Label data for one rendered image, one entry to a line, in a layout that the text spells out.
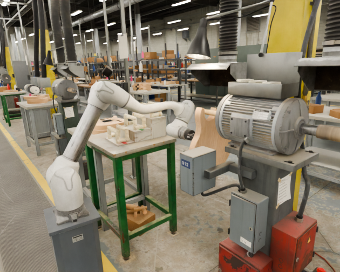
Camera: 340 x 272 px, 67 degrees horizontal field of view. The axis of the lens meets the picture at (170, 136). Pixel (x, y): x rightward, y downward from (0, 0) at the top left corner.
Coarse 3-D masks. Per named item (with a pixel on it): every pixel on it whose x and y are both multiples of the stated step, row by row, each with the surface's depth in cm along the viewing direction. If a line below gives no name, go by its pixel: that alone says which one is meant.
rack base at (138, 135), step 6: (132, 126) 221; (120, 132) 226; (132, 132) 206; (138, 132) 206; (144, 132) 209; (150, 132) 212; (132, 138) 208; (138, 138) 207; (144, 138) 210; (150, 138) 213
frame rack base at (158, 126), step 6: (144, 114) 229; (138, 120) 228; (150, 120) 211; (156, 120) 213; (162, 120) 217; (150, 126) 213; (156, 126) 214; (162, 126) 218; (156, 132) 215; (162, 132) 219
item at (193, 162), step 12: (180, 156) 124; (192, 156) 119; (204, 156) 121; (180, 168) 126; (192, 168) 119; (204, 168) 123; (180, 180) 128; (192, 180) 120; (204, 180) 125; (192, 192) 122; (216, 192) 129; (240, 192) 123
